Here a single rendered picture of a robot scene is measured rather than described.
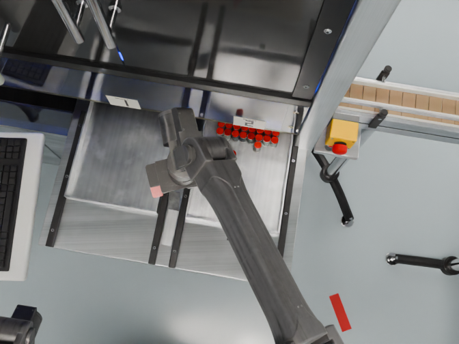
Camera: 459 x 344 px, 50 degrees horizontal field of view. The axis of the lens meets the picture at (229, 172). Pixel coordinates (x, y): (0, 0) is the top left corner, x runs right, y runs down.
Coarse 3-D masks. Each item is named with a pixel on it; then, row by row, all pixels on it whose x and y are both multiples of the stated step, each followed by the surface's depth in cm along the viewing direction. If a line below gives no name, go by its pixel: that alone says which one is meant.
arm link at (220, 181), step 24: (192, 144) 80; (216, 144) 82; (192, 168) 81; (216, 168) 78; (216, 192) 78; (240, 192) 77; (240, 216) 75; (240, 240) 74; (264, 240) 74; (240, 264) 75; (264, 264) 71; (264, 288) 71; (288, 288) 70; (264, 312) 71; (288, 312) 68; (312, 312) 70; (288, 336) 67; (312, 336) 67; (336, 336) 70
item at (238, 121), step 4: (236, 120) 129; (240, 120) 128; (244, 120) 128; (248, 120) 127; (252, 120) 127; (256, 120) 126; (236, 124) 132; (240, 124) 131; (244, 124) 131; (248, 124) 130; (252, 124) 130; (256, 124) 129; (260, 124) 129; (264, 124) 128; (260, 128) 132
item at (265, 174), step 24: (240, 144) 142; (288, 144) 143; (240, 168) 140; (264, 168) 141; (288, 168) 137; (192, 192) 137; (264, 192) 139; (192, 216) 137; (216, 216) 137; (264, 216) 137
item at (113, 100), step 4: (108, 96) 128; (112, 96) 128; (112, 100) 130; (116, 100) 130; (120, 100) 129; (128, 100) 128; (132, 100) 128; (136, 100) 127; (116, 104) 133; (120, 104) 132; (124, 104) 132; (128, 104) 131; (132, 104) 131; (136, 104) 130; (136, 108) 133; (140, 108) 132
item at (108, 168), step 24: (96, 120) 144; (120, 120) 144; (144, 120) 144; (96, 144) 142; (120, 144) 142; (144, 144) 142; (72, 168) 136; (96, 168) 140; (120, 168) 140; (144, 168) 140; (72, 192) 138; (96, 192) 138; (120, 192) 138; (144, 192) 138
